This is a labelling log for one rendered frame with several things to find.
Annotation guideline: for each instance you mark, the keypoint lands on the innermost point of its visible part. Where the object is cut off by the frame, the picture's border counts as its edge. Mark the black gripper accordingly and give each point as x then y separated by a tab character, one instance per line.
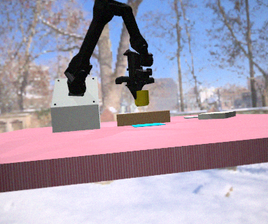
134	84

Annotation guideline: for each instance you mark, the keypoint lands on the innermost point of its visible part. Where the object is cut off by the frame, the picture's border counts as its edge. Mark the tan flat strip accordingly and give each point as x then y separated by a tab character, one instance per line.
152	117

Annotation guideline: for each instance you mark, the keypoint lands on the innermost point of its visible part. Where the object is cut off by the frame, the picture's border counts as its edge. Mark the yellow cup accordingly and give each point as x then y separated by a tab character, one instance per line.
142	98

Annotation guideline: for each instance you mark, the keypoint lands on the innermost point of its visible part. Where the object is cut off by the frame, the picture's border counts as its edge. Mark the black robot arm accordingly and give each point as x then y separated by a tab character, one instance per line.
103	11

